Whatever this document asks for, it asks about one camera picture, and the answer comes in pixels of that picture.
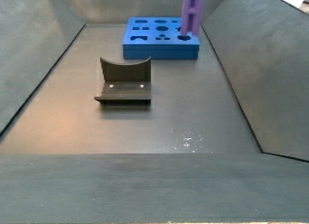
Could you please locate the purple three prong object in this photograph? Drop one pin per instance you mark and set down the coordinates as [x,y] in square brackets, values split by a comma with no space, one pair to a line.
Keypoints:
[191,16]

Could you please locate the blue foam shape board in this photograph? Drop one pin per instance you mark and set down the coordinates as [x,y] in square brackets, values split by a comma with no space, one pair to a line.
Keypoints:
[154,37]

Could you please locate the black curved holder stand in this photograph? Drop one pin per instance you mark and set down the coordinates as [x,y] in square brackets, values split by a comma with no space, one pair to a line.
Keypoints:
[127,82]

